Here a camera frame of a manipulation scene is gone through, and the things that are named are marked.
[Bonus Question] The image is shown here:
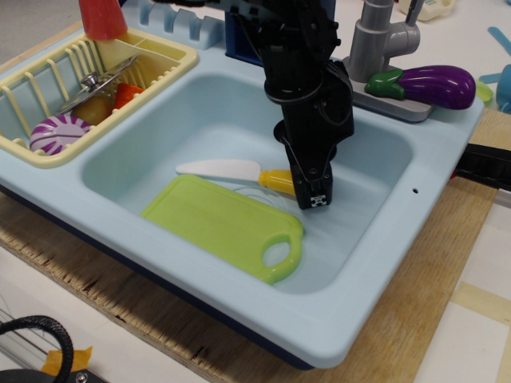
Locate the black braided cable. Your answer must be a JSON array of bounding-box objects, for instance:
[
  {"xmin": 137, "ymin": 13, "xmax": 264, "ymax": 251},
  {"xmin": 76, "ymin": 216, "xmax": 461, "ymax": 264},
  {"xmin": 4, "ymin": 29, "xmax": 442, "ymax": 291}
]
[{"xmin": 0, "ymin": 314, "xmax": 76, "ymax": 383}]

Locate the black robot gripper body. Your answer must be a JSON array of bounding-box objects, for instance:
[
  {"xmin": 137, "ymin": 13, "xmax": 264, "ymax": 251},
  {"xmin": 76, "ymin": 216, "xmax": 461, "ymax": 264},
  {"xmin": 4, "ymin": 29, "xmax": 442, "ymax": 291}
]
[{"xmin": 224, "ymin": 1, "xmax": 354, "ymax": 184}]

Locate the black clamp at right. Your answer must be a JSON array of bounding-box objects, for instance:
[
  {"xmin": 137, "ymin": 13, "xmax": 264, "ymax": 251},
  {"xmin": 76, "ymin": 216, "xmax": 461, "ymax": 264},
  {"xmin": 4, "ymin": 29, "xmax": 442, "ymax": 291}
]
[{"xmin": 452, "ymin": 144, "xmax": 510, "ymax": 192}]

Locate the yellow dish drying rack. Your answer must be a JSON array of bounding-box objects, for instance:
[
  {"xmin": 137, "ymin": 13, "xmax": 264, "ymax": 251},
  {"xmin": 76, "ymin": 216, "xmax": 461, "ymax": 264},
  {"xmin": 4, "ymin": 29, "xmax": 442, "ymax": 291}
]
[{"xmin": 1, "ymin": 29, "xmax": 199, "ymax": 168}]

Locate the green plastic cutting board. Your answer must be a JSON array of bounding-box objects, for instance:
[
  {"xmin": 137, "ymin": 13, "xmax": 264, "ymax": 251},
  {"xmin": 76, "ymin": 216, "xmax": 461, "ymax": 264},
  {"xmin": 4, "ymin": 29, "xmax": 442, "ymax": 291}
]
[{"xmin": 141, "ymin": 175, "xmax": 303, "ymax": 285}]

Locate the blue box behind sink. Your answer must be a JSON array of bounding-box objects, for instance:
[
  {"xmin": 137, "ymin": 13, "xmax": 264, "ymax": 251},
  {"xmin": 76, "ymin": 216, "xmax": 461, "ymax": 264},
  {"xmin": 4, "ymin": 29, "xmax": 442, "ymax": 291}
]
[{"xmin": 224, "ymin": 1, "xmax": 263, "ymax": 66}]

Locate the orange tape piece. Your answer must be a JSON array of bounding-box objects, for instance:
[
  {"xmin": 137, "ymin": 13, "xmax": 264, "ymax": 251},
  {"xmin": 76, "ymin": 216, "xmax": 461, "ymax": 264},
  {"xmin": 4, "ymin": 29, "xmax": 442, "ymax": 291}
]
[{"xmin": 41, "ymin": 346, "xmax": 93, "ymax": 377}]

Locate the purple toy eggplant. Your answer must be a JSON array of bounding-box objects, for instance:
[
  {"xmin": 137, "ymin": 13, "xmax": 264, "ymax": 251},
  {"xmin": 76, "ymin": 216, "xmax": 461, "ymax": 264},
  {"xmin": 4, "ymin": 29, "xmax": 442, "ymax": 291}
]
[{"xmin": 364, "ymin": 65, "xmax": 477, "ymax": 110}]

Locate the cream toy appliance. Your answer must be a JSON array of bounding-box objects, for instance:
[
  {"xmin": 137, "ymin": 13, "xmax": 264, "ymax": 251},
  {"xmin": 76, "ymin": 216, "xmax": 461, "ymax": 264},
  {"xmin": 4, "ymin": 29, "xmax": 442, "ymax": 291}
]
[{"xmin": 398, "ymin": 0, "xmax": 456, "ymax": 25}]

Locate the teal plastic cup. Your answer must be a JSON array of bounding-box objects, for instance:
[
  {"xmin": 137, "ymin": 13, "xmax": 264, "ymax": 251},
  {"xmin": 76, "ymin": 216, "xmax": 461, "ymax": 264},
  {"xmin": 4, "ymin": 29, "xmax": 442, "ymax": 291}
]
[{"xmin": 479, "ymin": 65, "xmax": 510, "ymax": 114}]

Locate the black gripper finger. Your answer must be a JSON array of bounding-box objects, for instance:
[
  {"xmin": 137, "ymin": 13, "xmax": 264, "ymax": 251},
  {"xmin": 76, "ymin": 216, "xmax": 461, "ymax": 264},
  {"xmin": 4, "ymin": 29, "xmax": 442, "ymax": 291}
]
[{"xmin": 291, "ymin": 169, "xmax": 333, "ymax": 210}]

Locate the red plastic cup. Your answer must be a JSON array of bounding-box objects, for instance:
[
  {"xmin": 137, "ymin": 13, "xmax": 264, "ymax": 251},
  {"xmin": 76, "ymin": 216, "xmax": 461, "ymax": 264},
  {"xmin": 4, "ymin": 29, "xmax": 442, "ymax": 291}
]
[{"xmin": 78, "ymin": 0, "xmax": 128, "ymax": 41}]

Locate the light blue toy sink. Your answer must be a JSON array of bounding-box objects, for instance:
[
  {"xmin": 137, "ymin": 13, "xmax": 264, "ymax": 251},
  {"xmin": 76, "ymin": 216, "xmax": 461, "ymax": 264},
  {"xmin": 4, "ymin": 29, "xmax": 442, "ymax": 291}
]
[{"xmin": 0, "ymin": 0, "xmax": 485, "ymax": 370}]

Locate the grey toy faucet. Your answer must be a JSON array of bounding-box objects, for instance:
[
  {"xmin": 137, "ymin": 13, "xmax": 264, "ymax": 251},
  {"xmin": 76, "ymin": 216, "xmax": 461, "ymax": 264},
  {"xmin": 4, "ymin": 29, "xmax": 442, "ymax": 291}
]
[{"xmin": 343, "ymin": 0, "xmax": 434, "ymax": 123}]

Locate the wooden base board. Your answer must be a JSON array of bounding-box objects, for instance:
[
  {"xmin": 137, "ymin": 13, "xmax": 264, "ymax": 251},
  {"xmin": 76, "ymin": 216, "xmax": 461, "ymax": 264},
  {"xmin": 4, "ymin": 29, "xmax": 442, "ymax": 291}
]
[{"xmin": 0, "ymin": 22, "xmax": 511, "ymax": 383}]

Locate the yellow toy potato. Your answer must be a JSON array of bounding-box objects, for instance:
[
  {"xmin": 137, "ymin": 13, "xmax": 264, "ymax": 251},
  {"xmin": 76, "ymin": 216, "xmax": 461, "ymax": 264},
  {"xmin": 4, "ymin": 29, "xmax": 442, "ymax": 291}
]
[{"xmin": 71, "ymin": 96, "xmax": 113, "ymax": 125}]

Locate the orange toy carrot piece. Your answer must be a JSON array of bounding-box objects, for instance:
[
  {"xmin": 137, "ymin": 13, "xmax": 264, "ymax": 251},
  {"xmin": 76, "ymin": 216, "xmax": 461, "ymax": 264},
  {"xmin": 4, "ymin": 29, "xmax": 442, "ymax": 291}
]
[{"xmin": 113, "ymin": 83, "xmax": 144, "ymax": 109}]

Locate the purple white toy cabbage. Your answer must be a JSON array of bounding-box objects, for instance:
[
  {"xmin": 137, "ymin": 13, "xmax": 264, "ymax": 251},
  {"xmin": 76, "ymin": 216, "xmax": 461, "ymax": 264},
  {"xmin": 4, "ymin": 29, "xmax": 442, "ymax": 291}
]
[{"xmin": 30, "ymin": 115, "xmax": 91, "ymax": 156}]

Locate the white knife yellow handle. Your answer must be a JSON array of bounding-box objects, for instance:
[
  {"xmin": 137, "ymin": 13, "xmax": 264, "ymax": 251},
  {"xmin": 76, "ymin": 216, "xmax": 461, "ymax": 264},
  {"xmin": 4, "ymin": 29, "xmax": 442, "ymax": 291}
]
[{"xmin": 176, "ymin": 159, "xmax": 295, "ymax": 195}]

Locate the metal pot lid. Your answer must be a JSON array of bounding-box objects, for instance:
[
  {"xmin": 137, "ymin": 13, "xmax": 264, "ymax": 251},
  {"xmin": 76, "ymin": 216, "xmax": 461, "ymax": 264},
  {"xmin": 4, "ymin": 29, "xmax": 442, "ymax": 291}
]
[{"xmin": 57, "ymin": 54, "xmax": 139, "ymax": 114}]

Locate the blue plastic utensil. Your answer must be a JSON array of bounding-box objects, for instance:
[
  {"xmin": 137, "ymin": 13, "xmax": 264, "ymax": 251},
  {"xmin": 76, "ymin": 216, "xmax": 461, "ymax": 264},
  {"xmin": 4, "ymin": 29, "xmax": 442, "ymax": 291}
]
[{"xmin": 488, "ymin": 26, "xmax": 511, "ymax": 55}]

